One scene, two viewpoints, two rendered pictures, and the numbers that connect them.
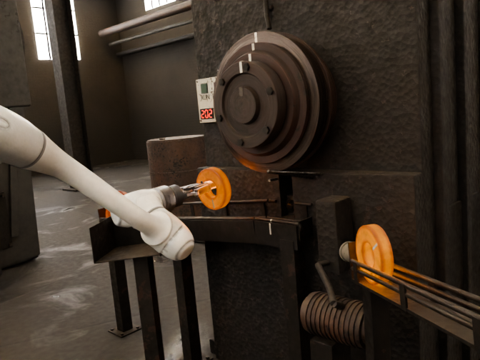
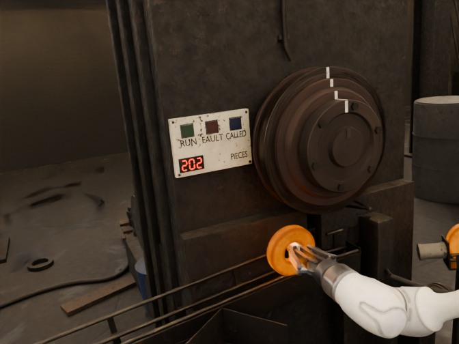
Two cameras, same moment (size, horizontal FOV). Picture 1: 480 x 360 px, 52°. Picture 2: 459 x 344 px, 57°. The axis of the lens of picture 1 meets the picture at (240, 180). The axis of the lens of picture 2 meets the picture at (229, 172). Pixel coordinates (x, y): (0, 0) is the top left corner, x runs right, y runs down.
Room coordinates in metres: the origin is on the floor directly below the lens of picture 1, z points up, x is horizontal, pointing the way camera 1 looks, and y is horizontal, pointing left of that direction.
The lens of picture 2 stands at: (1.46, 1.24, 1.40)
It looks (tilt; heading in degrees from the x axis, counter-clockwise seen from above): 15 degrees down; 293
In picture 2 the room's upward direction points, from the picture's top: 5 degrees counter-clockwise
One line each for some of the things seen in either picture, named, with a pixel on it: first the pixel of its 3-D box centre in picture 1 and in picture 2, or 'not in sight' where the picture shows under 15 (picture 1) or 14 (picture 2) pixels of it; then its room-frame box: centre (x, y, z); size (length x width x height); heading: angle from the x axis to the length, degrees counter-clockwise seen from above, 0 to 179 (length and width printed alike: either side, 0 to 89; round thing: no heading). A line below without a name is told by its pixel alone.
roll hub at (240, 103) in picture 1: (248, 105); (342, 146); (1.61, -0.05, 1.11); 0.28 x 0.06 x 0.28; 45
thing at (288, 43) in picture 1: (267, 103); (323, 141); (1.68, -0.12, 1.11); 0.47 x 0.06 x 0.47; 45
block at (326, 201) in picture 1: (336, 233); (376, 245); (1.53, -0.29, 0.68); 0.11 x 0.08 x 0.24; 135
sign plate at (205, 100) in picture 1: (220, 98); (212, 142); (2.00, 0.05, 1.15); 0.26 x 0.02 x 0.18; 45
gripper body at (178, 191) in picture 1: (179, 194); (323, 269); (1.64, 0.21, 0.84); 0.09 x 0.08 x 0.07; 136
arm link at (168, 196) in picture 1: (162, 199); (341, 282); (1.59, 0.26, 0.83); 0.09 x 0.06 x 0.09; 46
